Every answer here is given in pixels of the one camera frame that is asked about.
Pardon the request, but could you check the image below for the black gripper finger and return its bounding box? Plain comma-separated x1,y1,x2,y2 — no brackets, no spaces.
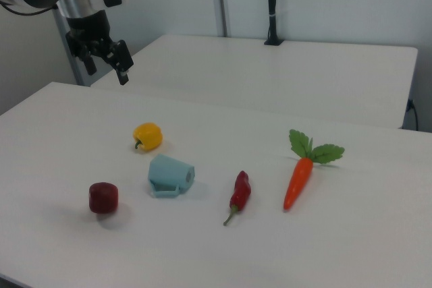
105,39,134,86
83,54,98,76

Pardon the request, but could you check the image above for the dark red cylinder toy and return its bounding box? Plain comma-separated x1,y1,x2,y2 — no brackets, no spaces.
88,181,119,214

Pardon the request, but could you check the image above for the black cable at table side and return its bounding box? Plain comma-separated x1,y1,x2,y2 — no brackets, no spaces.
406,98,420,132

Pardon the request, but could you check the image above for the red chili pepper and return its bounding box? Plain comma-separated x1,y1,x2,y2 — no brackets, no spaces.
222,170,252,227

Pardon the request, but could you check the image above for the orange carrot with green leaves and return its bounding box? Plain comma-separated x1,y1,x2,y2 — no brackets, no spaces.
283,129,346,211

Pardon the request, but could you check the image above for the black pole with base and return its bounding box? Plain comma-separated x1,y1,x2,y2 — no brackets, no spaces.
263,0,286,47

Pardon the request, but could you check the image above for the yellow bell pepper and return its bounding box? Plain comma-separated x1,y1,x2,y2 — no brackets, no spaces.
132,122,164,152

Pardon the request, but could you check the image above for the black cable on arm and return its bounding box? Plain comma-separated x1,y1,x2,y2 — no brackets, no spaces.
0,0,58,17

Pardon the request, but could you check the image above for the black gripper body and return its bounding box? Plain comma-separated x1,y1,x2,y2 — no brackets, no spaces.
64,9,115,63

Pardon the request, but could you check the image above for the white side table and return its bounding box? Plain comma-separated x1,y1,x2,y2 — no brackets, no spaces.
90,34,419,130

